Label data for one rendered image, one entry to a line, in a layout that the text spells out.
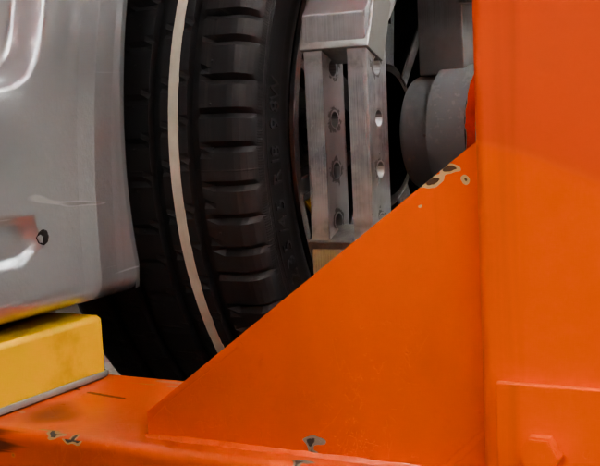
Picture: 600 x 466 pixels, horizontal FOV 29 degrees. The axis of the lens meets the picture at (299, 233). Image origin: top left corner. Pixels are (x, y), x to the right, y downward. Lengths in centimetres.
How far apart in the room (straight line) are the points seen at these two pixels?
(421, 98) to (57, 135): 45
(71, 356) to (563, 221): 44
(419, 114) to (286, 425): 55
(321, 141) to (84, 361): 28
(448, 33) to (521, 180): 63
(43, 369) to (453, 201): 37
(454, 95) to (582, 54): 60
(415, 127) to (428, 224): 55
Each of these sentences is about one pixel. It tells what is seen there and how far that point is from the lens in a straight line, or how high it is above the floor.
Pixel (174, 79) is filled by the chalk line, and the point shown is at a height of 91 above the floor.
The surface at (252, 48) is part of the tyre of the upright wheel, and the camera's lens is 99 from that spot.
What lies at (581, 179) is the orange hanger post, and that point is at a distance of 59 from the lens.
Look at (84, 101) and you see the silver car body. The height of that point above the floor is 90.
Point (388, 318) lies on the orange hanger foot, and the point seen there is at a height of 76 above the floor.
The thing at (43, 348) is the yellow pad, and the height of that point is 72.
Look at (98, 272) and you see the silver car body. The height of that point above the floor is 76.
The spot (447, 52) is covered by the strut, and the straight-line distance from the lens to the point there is 121.
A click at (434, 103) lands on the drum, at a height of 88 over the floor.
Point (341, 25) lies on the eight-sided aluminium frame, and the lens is 99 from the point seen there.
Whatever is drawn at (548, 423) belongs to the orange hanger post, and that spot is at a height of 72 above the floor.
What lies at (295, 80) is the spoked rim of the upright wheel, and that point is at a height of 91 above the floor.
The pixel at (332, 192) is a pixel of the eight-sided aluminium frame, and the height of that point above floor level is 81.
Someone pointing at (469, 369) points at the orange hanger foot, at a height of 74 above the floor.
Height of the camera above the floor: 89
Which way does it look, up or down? 6 degrees down
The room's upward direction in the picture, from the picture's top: 3 degrees counter-clockwise
